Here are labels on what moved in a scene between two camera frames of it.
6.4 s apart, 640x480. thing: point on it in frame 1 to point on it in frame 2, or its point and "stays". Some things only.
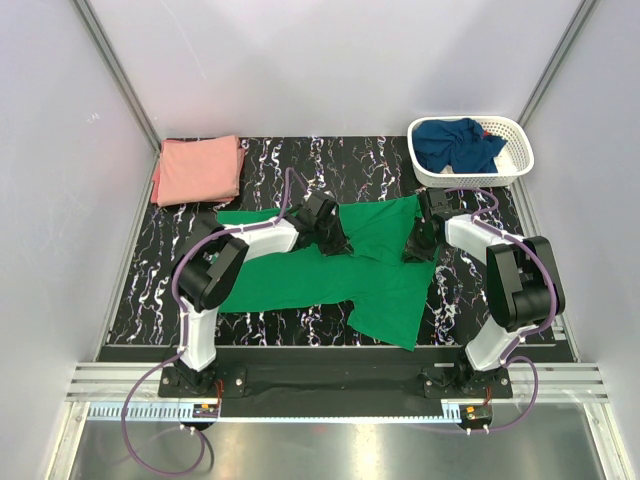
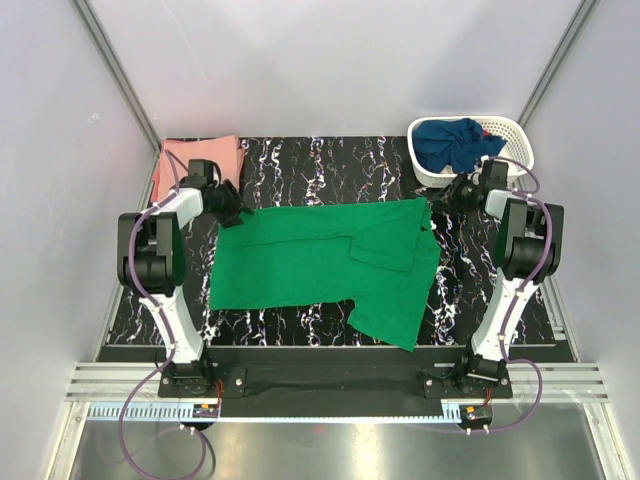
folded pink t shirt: x=197 y=171 stays
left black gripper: x=340 y=245 to x=235 y=202
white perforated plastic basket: x=514 y=157 stays
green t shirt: x=386 y=293 stays
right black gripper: x=412 y=253 to x=446 y=198
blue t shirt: x=459 y=144 stays
